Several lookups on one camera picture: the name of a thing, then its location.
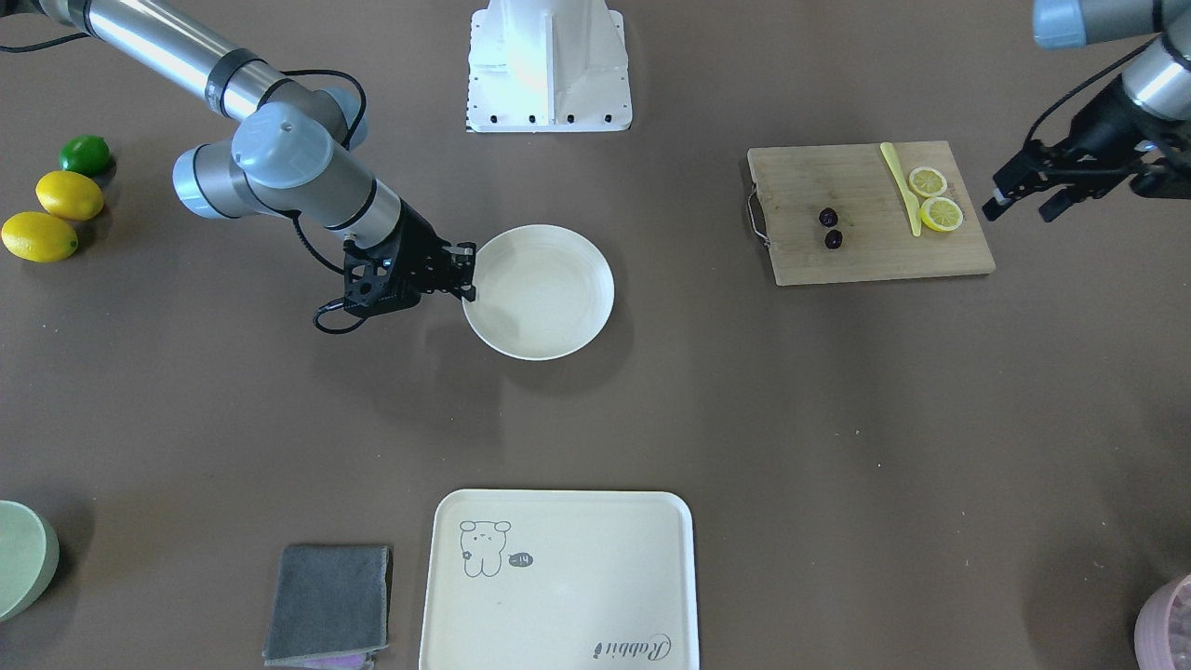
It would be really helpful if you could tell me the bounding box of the yellow lemon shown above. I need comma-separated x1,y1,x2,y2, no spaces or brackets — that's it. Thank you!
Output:
4,211,77,263
35,170,105,221

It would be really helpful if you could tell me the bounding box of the lemon slice near board edge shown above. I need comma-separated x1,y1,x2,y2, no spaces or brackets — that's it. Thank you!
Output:
906,165,949,199

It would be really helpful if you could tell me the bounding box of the green lime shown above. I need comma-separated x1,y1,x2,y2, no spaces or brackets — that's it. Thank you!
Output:
57,133,114,177

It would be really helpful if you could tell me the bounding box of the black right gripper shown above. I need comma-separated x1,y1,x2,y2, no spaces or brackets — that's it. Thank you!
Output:
343,203,478,317

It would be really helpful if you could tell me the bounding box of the mint green bowl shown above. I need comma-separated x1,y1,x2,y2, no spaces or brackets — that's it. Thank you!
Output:
1,501,60,621

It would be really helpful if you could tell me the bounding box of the yellow plastic knife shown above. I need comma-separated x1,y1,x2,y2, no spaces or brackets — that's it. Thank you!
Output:
877,140,922,237

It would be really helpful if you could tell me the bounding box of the cream rabbit tray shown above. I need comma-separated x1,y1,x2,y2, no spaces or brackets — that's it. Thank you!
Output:
420,489,701,669

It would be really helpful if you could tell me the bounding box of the grey folded cloth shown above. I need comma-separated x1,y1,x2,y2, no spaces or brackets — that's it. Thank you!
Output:
262,543,389,669

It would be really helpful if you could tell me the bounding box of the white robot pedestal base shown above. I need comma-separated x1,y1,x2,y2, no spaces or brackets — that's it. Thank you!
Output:
464,1,634,133

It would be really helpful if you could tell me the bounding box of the pink bowl with ice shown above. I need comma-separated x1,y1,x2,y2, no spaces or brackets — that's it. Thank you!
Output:
1134,575,1190,669

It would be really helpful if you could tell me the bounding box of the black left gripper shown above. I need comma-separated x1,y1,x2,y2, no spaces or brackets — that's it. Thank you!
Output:
981,77,1190,223

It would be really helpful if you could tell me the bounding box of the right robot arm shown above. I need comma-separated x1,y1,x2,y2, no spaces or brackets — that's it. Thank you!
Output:
4,1,1084,336

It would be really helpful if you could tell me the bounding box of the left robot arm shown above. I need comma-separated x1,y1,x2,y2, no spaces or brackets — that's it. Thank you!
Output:
983,1,1190,221

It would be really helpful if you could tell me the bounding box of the wooden cutting board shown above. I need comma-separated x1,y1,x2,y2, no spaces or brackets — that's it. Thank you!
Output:
747,140,996,286

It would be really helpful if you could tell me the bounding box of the cream round plate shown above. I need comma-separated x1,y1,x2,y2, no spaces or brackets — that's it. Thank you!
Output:
461,224,615,361

